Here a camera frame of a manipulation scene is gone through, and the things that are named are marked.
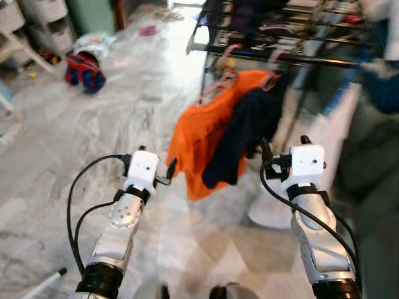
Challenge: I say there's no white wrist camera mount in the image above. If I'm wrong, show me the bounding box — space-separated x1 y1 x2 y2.
125 149 160 192
288 145 327 187

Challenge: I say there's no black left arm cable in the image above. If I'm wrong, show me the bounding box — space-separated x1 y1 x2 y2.
67 154 133 275

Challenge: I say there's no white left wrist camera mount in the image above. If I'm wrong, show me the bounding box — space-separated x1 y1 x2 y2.
125 149 160 192

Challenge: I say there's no printed plastic bag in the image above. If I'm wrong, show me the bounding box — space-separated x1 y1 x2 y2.
74 32 116 62

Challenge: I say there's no robot left leg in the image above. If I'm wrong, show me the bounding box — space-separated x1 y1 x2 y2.
156 283 172 299

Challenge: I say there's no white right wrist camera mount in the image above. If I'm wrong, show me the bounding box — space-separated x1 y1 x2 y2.
288 145 327 187

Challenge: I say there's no robot leg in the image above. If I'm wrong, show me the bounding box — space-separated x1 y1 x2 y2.
209 282 259 299
156 283 172 299

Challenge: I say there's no green cabinet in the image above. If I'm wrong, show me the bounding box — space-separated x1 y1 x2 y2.
65 0 116 37

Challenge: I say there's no white garment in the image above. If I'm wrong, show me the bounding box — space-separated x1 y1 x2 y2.
248 84 361 230

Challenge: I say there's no brown wooden post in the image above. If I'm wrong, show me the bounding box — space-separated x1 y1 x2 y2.
109 0 132 32

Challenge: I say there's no dark green sofa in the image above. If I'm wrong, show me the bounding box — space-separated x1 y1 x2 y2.
337 62 399 299

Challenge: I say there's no navy blue garment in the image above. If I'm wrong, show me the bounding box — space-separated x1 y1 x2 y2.
201 75 289 190

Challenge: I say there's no white stick black tip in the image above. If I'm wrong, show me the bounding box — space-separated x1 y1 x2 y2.
22 268 68 299

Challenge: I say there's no black metal drying rack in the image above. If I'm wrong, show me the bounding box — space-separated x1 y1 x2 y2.
186 0 399 187

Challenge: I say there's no robot right leg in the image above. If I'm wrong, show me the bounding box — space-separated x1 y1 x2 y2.
209 282 259 299

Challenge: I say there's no beige cloth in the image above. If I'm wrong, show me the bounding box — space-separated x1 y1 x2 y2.
153 7 185 21

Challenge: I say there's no blue denim garment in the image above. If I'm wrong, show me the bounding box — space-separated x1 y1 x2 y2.
358 19 399 116

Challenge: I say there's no orange T-shirt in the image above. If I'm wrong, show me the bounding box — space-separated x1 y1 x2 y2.
166 70 275 201

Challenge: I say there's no pink plastic hanger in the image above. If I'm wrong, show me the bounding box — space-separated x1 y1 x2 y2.
198 44 245 105

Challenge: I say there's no red blue striped cloth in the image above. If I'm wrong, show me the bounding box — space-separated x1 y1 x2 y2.
64 51 107 94

